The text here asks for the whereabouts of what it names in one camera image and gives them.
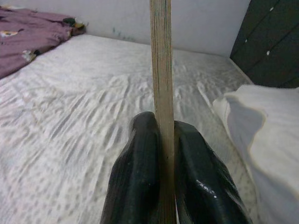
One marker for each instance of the mauve cartoon print blanket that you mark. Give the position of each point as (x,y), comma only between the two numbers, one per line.
(28,35)

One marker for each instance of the dark tufted headboard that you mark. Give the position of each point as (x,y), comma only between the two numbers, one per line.
(268,35)

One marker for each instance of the white pillow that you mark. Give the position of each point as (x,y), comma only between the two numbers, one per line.
(275,140)

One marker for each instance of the white quilted mattress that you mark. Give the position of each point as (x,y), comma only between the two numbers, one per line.
(70,105)

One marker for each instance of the colourful children's book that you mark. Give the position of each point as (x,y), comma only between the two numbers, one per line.
(162,70)

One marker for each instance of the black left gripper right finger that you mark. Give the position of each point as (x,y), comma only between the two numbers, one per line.
(201,182)

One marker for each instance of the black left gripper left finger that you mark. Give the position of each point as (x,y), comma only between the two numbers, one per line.
(137,175)

